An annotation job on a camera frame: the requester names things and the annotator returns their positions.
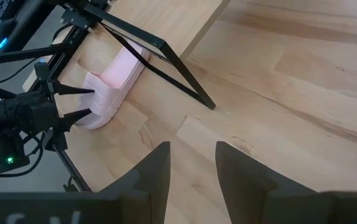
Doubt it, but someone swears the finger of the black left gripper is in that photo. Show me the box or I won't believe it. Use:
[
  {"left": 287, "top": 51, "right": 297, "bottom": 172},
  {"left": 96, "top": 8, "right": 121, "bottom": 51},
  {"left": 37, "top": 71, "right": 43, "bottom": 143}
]
[
  {"left": 53, "top": 81, "right": 95, "bottom": 96},
  {"left": 60, "top": 108, "right": 92, "bottom": 131}
]

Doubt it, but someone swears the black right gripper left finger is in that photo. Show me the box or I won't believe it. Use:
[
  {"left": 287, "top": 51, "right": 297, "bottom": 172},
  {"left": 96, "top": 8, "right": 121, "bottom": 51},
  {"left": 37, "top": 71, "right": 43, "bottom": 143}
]
[{"left": 98, "top": 141, "right": 171, "bottom": 224}]

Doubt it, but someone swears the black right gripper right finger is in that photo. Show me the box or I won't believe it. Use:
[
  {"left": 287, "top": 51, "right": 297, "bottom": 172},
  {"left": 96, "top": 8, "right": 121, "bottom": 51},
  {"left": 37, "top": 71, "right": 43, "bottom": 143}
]
[{"left": 215, "top": 141, "right": 322, "bottom": 224}]

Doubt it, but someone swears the pink rubber slide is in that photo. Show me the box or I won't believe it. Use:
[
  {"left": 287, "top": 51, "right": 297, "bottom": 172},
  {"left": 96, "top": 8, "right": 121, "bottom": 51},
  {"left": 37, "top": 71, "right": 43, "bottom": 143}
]
[{"left": 74, "top": 39, "right": 151, "bottom": 131}]

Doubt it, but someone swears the dark grey desk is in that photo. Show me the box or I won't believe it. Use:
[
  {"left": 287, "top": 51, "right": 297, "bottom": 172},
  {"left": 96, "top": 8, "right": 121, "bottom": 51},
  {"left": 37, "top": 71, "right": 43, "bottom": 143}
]
[{"left": 0, "top": 0, "right": 57, "bottom": 54}]

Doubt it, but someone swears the black computer mouse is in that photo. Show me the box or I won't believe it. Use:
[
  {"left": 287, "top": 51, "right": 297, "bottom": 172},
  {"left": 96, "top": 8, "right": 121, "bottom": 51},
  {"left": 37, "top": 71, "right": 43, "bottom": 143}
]
[{"left": 0, "top": 18, "right": 14, "bottom": 50}]

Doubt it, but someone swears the black keyboard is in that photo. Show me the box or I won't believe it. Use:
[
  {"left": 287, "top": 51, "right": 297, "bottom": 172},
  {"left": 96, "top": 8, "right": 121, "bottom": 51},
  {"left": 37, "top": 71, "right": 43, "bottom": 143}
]
[{"left": 0, "top": 0, "right": 26, "bottom": 19}]

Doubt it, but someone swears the black aluminium table frame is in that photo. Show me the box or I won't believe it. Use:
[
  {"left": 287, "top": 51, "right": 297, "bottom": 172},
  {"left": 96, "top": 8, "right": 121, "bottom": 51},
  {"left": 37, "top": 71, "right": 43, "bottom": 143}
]
[{"left": 0, "top": 0, "right": 113, "bottom": 192}]

